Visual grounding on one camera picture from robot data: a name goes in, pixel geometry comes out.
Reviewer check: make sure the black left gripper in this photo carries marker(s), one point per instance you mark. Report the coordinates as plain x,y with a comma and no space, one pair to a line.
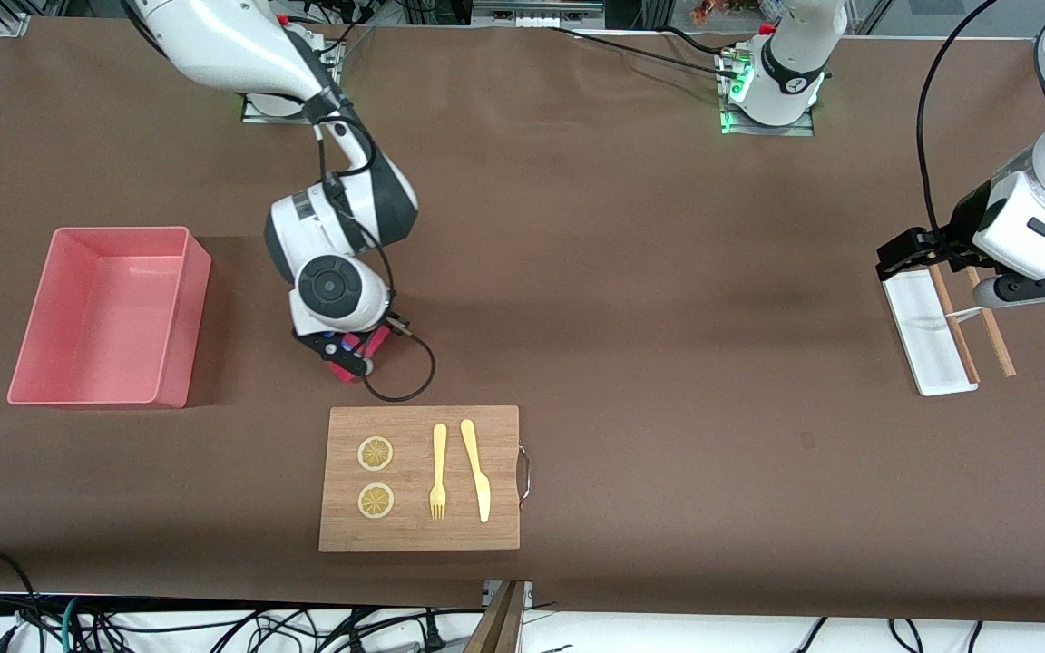
965,218

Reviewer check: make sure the pink and grey fleece cloth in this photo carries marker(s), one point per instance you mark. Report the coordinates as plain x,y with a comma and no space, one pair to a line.
368,343

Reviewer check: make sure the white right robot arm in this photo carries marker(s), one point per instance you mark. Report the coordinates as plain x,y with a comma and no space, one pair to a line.
341,209

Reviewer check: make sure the thin white chopstick band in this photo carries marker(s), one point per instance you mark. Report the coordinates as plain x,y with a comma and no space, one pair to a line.
967,313

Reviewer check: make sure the white rectangular tray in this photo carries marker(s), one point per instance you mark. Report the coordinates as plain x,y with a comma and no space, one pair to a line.
926,345

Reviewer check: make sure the grey power strip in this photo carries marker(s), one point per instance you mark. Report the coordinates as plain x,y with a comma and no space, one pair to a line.
532,14

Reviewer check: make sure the yellow knife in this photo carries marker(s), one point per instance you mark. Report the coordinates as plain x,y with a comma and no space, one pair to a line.
477,481

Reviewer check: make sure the yellow fork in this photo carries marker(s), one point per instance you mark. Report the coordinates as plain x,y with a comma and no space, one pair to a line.
439,444

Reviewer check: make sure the wooden plank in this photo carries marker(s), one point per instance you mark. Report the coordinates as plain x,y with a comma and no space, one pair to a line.
500,626

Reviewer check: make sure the lemon slice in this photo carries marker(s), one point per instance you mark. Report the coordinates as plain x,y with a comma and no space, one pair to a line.
376,453
376,501

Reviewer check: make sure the wooden cutting board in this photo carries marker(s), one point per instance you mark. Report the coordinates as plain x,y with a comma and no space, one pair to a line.
414,535

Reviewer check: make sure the black power plug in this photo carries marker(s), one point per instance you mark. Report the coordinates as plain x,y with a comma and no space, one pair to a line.
432,635

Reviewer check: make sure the pink plastic bin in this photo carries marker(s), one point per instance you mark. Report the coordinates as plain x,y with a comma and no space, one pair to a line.
96,317

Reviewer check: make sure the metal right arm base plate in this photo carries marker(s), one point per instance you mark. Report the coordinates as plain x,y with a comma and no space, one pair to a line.
259,113

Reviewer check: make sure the aluminium frame profile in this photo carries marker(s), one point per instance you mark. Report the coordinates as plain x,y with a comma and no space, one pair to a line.
13,23

